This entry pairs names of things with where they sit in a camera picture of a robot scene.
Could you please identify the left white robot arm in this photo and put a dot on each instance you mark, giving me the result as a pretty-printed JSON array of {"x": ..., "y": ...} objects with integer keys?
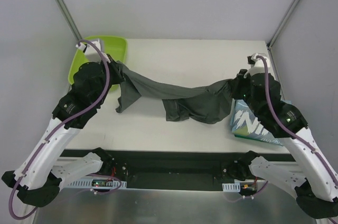
[{"x": 37, "y": 182}]

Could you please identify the right aluminium frame post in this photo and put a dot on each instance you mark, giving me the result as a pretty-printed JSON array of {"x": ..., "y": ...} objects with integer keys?
[{"x": 284, "y": 20}]

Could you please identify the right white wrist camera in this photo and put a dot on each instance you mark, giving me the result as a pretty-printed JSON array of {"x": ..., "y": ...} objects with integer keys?
[{"x": 257, "y": 64}]

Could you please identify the folded blue printed t shirt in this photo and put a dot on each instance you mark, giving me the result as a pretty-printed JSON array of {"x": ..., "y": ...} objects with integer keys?
[{"x": 244, "y": 122}]

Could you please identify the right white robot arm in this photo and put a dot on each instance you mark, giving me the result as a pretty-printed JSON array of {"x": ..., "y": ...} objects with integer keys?
[{"x": 315, "y": 190}]

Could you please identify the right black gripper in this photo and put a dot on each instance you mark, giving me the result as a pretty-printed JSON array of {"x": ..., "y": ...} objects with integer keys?
[{"x": 238, "y": 82}]

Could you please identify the aluminium frame post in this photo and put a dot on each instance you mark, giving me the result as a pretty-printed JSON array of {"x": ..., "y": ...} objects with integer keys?
[
  {"x": 68, "y": 18},
  {"x": 284, "y": 20}
]

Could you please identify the left white cable duct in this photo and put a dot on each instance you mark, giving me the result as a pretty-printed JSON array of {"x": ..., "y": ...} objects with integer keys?
[{"x": 97, "y": 183}]

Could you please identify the left aluminium frame post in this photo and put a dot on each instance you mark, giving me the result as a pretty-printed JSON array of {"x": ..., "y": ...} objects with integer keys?
[{"x": 68, "y": 18}]

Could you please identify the folded green t shirt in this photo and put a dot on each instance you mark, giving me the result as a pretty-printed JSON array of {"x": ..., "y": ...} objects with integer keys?
[{"x": 240, "y": 135}]

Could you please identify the dark grey t shirt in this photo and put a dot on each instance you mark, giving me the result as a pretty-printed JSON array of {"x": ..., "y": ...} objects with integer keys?
[{"x": 207, "y": 104}]

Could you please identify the white cable duct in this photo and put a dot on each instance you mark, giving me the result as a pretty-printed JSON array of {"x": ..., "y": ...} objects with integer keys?
[
  {"x": 231, "y": 187},
  {"x": 97, "y": 183}
]

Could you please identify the right white cable duct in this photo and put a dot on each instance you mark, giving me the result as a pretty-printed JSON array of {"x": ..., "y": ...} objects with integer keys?
[{"x": 231, "y": 187}]

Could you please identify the lime green plastic bin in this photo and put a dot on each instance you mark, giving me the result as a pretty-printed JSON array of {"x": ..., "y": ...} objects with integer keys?
[{"x": 114, "y": 45}]

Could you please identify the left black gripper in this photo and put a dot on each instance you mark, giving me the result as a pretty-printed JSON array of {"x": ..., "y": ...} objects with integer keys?
[{"x": 115, "y": 68}]

